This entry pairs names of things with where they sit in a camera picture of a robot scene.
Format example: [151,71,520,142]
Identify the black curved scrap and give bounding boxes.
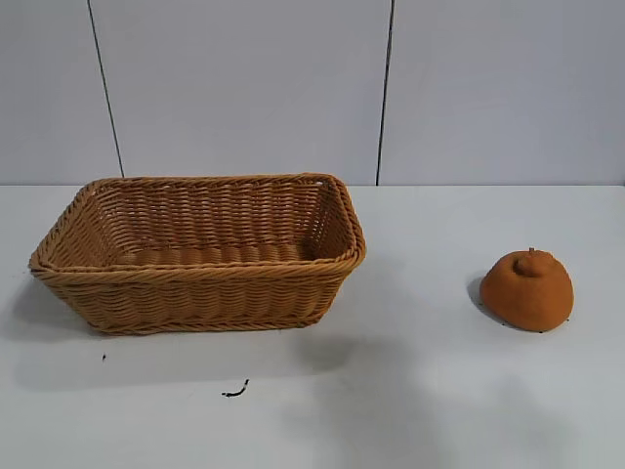
[221,378,251,399]

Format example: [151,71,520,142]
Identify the orange fruit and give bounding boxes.
[479,247,576,334]

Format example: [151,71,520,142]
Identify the woven wicker basket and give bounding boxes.
[27,171,368,336]

